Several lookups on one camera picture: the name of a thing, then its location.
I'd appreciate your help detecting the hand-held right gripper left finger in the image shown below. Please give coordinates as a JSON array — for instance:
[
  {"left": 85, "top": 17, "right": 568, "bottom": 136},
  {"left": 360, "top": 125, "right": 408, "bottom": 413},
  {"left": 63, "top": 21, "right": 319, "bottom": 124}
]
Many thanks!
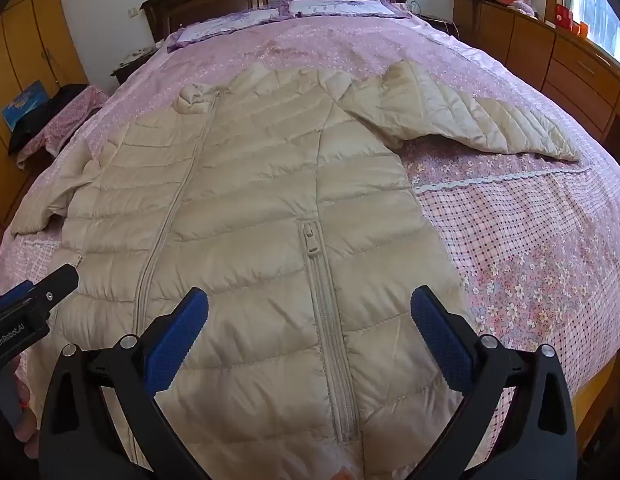
[{"left": 38, "top": 287, "right": 211, "bottom": 480}]

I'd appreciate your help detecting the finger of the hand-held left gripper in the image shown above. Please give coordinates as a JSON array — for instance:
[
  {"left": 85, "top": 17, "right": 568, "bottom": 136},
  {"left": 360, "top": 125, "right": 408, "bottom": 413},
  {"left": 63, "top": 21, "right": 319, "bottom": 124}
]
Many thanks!
[{"left": 0, "top": 263, "right": 80, "bottom": 318}]

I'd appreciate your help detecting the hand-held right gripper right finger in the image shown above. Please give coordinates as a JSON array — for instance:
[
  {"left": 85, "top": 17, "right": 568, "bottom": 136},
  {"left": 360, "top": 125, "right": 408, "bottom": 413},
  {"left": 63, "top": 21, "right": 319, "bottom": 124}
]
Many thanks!
[{"left": 407, "top": 285, "right": 579, "bottom": 480}]

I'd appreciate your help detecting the beige down jacket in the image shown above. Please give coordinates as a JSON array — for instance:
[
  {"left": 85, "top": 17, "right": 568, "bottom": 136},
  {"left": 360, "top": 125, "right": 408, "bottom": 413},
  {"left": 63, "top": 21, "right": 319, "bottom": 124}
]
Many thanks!
[{"left": 10, "top": 60, "right": 595, "bottom": 480}]

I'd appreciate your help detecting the person's left hand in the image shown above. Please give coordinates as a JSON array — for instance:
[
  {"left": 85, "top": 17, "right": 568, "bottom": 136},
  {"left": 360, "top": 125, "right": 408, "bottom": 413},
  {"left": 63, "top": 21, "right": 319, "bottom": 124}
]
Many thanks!
[{"left": 11, "top": 377, "right": 43, "bottom": 461}]

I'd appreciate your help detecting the pink floral bedspread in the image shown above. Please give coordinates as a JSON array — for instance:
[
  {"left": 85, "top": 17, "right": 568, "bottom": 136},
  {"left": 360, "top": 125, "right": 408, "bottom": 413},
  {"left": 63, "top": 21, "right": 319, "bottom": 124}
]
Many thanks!
[{"left": 0, "top": 2, "right": 620, "bottom": 480}]

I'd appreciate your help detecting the blue box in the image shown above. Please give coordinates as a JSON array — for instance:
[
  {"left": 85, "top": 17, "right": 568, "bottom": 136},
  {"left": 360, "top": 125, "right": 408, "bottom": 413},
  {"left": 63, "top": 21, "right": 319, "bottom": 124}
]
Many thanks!
[{"left": 1, "top": 80, "right": 53, "bottom": 128}]

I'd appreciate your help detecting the black cloth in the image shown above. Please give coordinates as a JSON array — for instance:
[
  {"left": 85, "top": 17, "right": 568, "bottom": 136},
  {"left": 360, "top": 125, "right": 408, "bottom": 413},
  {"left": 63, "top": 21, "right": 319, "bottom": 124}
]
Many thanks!
[{"left": 9, "top": 84, "right": 91, "bottom": 151}]

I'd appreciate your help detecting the dark wooden nightstand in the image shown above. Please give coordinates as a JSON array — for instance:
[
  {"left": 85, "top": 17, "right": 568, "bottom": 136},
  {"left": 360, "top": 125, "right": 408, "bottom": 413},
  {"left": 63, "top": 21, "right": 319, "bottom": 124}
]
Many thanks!
[{"left": 110, "top": 45, "right": 158, "bottom": 86}]

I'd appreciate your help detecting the clutter on nightstand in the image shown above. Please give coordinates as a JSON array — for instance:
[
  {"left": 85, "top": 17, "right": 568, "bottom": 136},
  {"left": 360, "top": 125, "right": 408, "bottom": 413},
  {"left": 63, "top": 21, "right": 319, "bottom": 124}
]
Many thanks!
[{"left": 121, "top": 46, "right": 155, "bottom": 65}]

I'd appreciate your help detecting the wooden wardrobe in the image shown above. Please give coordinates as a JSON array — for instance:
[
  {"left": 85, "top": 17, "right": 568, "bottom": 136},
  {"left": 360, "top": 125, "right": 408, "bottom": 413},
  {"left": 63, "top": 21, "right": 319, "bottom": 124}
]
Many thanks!
[{"left": 0, "top": 0, "right": 88, "bottom": 256}]

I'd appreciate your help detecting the wooden dresser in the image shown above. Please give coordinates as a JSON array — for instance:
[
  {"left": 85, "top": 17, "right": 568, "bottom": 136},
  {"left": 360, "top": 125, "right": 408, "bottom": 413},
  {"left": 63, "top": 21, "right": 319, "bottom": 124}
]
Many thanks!
[{"left": 452, "top": 0, "right": 620, "bottom": 161}]

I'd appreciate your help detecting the purple frilled white pillow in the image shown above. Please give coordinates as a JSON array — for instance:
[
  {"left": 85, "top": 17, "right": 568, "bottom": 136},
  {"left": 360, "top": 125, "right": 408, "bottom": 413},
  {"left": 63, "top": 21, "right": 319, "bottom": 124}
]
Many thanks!
[
  {"left": 166, "top": 7, "right": 291, "bottom": 53},
  {"left": 280, "top": 0, "right": 411, "bottom": 20}
]

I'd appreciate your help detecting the window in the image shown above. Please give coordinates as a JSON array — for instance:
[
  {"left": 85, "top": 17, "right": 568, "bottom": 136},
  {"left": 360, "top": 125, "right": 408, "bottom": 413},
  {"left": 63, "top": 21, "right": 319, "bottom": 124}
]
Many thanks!
[{"left": 564, "top": 0, "right": 620, "bottom": 68}]

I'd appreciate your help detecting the white cable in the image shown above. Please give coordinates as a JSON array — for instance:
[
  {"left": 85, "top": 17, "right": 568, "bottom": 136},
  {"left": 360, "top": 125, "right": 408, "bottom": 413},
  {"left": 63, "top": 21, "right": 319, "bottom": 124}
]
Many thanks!
[{"left": 407, "top": 0, "right": 461, "bottom": 36}]

